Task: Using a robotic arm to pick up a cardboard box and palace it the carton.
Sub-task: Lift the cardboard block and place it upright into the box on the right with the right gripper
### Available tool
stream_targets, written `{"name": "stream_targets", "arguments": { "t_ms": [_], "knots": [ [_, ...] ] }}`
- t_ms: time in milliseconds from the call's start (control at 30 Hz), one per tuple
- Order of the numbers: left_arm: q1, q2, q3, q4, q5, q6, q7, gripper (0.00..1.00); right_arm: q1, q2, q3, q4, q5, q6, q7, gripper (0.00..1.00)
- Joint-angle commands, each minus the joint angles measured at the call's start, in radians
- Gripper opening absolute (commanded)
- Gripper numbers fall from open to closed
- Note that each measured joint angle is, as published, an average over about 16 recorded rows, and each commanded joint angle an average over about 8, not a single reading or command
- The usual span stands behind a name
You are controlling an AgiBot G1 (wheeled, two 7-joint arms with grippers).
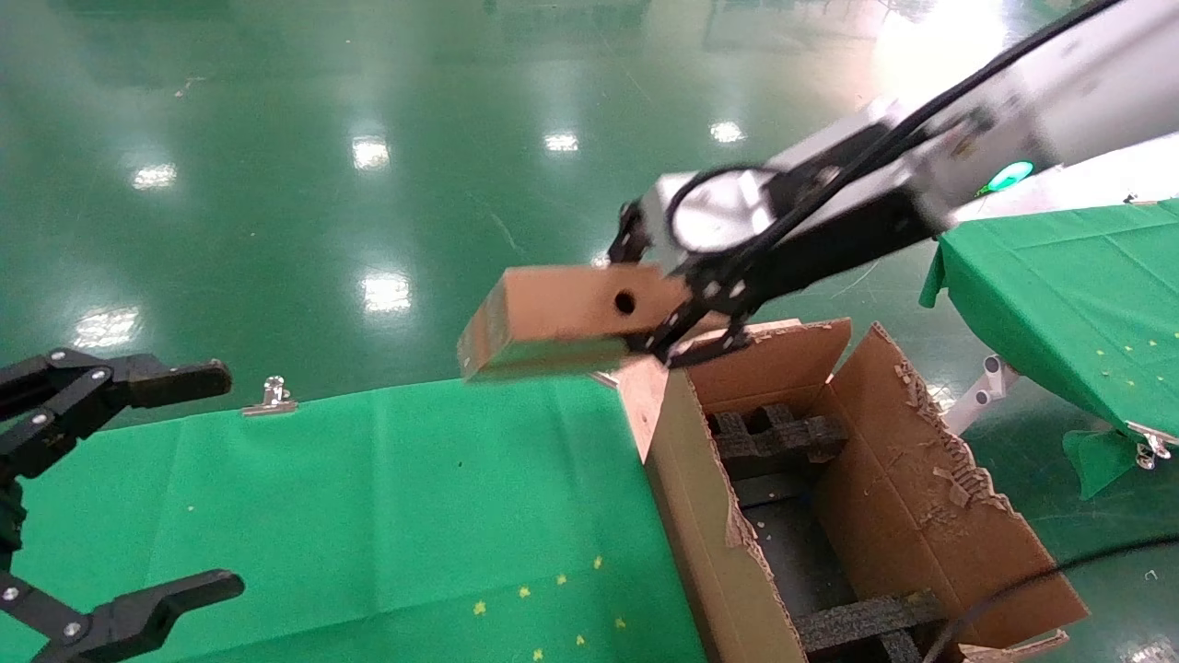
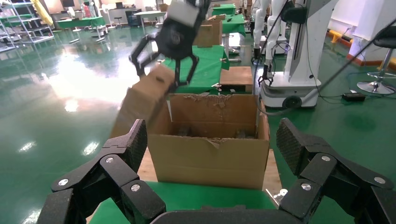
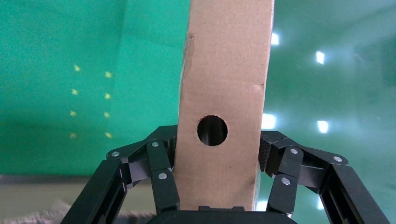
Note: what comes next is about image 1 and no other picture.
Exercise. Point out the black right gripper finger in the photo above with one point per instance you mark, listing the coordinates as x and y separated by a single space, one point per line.
686 318
631 241

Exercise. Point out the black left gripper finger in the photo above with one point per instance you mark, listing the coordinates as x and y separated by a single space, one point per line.
92 382
120 626

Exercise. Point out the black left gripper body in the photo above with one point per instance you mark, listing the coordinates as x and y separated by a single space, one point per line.
7 516

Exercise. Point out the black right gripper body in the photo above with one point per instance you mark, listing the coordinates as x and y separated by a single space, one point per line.
829 249

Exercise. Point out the long cardboard box with hole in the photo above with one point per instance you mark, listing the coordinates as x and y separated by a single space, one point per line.
553 308

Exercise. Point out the open brown cardboard carton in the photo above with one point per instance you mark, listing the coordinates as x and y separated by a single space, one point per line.
921 516

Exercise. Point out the black foam insert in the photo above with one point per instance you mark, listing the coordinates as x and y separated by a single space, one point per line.
866 622
783 437

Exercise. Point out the silver metal binder clip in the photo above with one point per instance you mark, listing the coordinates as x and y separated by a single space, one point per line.
1133 199
269 398
1151 447

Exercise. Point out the green table cloth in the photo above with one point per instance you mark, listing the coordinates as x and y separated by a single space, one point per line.
368 516
1059 295

